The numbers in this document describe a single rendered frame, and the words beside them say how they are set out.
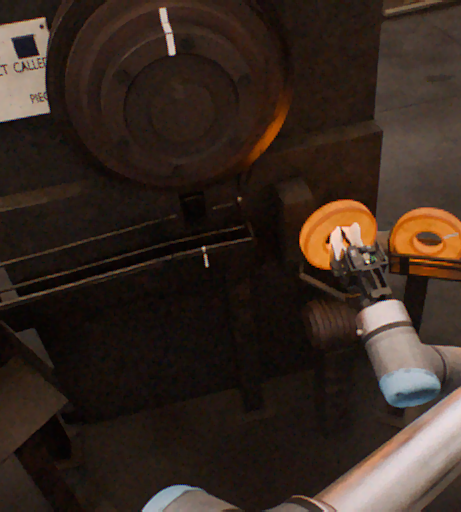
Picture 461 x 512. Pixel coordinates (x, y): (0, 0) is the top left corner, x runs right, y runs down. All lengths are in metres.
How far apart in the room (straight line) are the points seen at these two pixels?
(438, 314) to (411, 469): 1.45
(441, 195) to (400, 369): 1.80
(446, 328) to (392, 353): 1.16
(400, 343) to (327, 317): 0.46
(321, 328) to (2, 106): 0.87
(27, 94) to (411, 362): 0.89
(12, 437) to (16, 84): 0.71
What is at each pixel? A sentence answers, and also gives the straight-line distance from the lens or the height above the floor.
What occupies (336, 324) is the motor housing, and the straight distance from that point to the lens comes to 1.43.
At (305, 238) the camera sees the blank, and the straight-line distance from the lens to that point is 1.14.
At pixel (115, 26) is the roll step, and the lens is 1.04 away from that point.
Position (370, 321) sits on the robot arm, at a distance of 1.02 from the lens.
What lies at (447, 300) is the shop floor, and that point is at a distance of 2.24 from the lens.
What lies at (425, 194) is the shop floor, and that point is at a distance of 2.72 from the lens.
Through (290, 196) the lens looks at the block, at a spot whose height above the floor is 0.80.
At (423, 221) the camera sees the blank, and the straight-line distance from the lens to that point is 1.33.
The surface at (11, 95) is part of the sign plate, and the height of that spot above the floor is 1.11.
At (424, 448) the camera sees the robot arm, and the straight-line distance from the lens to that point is 0.80.
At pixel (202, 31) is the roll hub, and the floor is 1.24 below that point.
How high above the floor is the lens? 1.60
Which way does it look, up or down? 42 degrees down
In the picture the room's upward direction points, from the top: 8 degrees counter-clockwise
